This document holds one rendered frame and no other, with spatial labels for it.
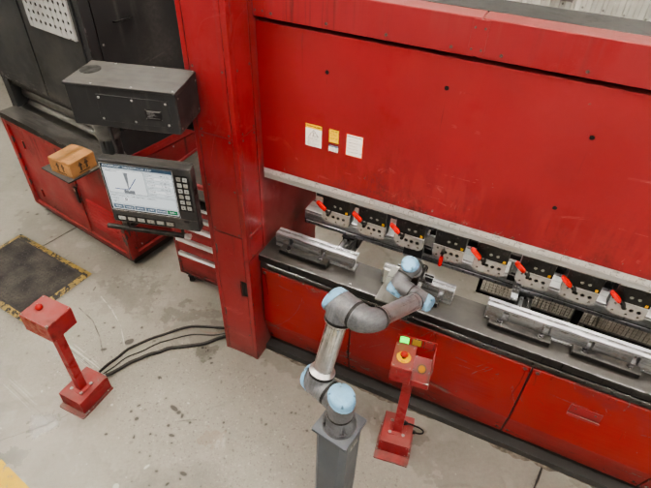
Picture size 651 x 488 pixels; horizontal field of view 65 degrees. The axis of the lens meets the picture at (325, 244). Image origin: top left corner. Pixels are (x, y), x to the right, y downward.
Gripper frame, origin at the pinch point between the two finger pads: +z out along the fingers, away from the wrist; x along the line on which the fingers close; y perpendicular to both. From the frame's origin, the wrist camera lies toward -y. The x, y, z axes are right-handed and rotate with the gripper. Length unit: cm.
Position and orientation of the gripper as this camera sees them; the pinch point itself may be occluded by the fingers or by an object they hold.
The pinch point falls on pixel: (418, 282)
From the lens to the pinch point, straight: 262.9
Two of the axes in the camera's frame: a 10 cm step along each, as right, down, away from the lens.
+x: -8.7, -3.0, 3.8
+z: 3.2, 2.5, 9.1
